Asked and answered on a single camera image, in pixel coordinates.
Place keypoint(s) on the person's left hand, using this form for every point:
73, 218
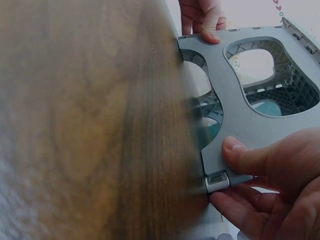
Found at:
200, 12

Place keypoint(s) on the person's right fingers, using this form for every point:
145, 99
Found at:
247, 207

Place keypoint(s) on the person's left fingers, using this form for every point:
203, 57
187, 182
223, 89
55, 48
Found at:
188, 17

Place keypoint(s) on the person's left thumb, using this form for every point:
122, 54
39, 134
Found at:
210, 28

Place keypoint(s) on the person's right thumb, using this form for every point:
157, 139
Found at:
250, 157

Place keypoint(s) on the person's right hand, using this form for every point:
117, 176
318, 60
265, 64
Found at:
295, 180

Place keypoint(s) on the grey plastic laptop stand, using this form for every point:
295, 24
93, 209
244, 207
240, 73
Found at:
232, 100

